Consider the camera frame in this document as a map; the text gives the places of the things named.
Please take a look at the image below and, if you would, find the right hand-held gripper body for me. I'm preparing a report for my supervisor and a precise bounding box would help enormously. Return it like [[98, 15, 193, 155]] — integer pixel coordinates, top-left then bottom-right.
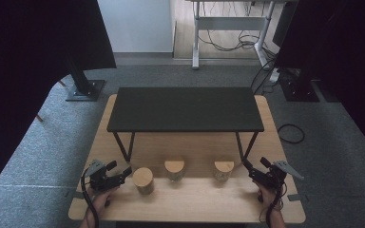
[[252, 160, 305, 191]]

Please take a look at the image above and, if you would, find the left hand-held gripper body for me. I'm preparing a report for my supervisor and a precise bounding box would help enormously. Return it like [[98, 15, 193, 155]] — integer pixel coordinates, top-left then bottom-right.
[[84, 159, 123, 193]]

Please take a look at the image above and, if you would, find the glass jar with brown contents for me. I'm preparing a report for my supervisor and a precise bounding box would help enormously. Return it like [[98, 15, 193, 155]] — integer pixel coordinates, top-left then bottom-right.
[[132, 166, 156, 196]]

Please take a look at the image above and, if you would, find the glass jar with pale contents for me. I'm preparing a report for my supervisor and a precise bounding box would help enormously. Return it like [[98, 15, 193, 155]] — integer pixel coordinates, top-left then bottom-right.
[[214, 160, 236, 182]]

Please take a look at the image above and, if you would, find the glass jar with green contents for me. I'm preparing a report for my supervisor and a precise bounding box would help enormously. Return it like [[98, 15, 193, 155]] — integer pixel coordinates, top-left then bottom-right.
[[163, 159, 185, 182]]

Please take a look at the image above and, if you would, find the black metal shelf rack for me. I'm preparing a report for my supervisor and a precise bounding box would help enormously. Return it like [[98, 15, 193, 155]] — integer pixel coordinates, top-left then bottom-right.
[[106, 86, 265, 163]]

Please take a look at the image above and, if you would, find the person's right hand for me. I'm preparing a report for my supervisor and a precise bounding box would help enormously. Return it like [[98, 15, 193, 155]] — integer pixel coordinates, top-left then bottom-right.
[[254, 180, 283, 212]]

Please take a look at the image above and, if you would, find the person's left hand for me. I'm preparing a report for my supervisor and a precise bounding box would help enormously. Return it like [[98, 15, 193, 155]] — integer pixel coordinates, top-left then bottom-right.
[[86, 185, 120, 219]]

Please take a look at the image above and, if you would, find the black stand base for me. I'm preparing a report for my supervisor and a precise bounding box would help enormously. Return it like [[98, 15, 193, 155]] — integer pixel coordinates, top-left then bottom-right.
[[279, 67, 321, 103]]

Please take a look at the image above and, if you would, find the white power strip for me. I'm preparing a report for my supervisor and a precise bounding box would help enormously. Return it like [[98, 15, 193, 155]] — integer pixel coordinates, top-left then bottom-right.
[[269, 67, 281, 84]]

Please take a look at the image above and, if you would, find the black curtain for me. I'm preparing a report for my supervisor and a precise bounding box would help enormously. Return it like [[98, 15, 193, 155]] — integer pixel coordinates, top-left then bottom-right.
[[275, 0, 365, 162], [0, 0, 118, 203]]

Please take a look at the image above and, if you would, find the left hand-held gripper black cable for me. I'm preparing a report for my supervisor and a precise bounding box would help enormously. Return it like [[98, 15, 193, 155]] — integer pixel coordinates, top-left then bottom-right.
[[80, 167, 101, 228]]

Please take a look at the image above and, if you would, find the hand-held gripper black cable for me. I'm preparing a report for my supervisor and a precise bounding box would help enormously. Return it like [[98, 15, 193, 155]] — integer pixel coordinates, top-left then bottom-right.
[[259, 181, 289, 227], [80, 167, 101, 228]]

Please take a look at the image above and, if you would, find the right hand-held gripper black cable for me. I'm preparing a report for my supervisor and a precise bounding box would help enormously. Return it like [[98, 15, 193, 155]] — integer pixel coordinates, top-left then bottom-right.
[[259, 181, 289, 227]]

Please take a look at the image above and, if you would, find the looped black floor cable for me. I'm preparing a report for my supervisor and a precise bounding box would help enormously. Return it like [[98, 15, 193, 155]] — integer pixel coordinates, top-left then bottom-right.
[[277, 123, 306, 145]]

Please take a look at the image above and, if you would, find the black post with base plate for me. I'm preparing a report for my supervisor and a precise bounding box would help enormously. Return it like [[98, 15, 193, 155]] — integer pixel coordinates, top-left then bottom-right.
[[65, 56, 106, 103]]

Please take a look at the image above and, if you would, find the tangle of black floor cables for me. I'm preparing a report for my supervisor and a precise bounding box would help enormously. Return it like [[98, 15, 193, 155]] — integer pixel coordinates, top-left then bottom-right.
[[198, 0, 279, 53]]

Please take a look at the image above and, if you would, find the white metal desk frame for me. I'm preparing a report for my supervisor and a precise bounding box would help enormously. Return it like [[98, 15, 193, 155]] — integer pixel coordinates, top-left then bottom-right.
[[184, 0, 298, 70]]

